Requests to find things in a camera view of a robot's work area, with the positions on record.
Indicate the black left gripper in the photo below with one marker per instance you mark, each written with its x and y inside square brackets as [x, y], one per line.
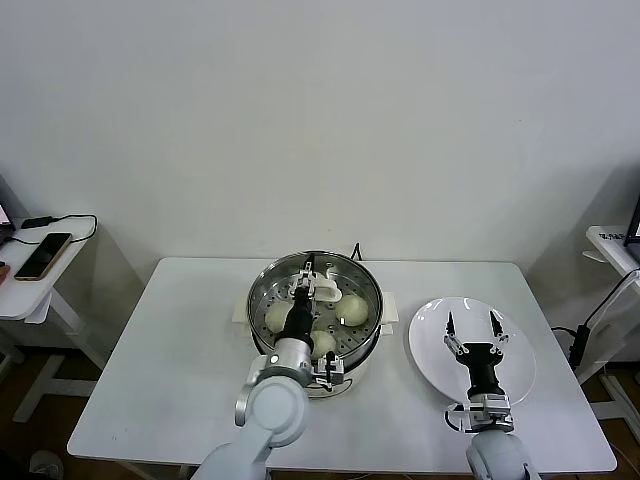
[300, 320]

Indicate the white steamed baozi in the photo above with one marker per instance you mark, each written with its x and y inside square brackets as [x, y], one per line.
[352, 309]
[324, 342]
[275, 319]

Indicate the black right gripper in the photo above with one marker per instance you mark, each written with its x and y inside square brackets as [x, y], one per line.
[481, 367]

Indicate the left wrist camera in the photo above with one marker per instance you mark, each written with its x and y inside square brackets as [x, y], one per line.
[332, 370]

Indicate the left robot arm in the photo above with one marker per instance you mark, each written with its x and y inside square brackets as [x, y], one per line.
[275, 405]

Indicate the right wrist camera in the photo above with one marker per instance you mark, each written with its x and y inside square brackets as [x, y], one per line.
[492, 405]

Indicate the white electric cooker pot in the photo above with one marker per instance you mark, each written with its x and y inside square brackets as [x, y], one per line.
[390, 310]

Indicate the grey shoe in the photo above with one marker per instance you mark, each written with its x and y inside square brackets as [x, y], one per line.
[47, 462]

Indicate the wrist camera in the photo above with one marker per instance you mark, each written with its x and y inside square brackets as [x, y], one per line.
[492, 405]
[332, 370]

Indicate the stainless steel steamer basket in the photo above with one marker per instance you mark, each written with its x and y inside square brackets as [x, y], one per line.
[367, 347]

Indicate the dark laptop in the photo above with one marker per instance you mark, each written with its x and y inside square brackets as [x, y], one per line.
[5, 197]
[635, 225]

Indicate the white side table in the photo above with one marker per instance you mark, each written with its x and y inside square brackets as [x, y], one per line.
[607, 240]
[20, 300]

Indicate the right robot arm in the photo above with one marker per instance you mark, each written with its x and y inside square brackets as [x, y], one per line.
[500, 457]

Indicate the white round plate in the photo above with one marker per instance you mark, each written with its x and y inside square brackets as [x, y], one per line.
[520, 350]

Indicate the black smartphone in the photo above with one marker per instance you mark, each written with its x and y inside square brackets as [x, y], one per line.
[42, 256]

